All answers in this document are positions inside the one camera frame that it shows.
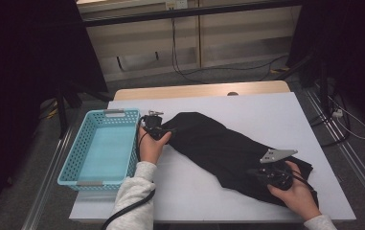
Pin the black pants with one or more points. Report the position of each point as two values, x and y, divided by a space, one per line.
215 147

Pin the light blue plastic basket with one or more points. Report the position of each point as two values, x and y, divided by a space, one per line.
103 153

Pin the metal floor rail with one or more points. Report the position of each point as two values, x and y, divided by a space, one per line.
47 182
355 159

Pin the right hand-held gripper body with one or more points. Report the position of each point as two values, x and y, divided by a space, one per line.
274 174

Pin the beige wall cabinet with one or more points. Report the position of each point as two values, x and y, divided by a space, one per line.
234 41

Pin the black metal stand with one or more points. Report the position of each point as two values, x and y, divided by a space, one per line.
323 86

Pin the person's right hand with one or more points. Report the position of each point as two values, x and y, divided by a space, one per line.
298 201

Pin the wide black curtain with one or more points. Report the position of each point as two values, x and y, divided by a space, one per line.
17 64

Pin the white table cover sheet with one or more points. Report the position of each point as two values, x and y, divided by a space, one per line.
186 204

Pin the narrow black curtain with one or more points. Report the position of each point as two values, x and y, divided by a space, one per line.
355 48

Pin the person's left hand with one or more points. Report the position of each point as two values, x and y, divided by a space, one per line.
149 150

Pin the black horizontal bar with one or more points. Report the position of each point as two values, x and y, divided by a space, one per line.
183 12

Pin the white wall socket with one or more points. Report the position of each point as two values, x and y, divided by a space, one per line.
176 4

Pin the black tripod stand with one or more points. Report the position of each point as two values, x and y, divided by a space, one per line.
62 118

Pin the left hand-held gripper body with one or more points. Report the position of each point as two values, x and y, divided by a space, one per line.
153 126

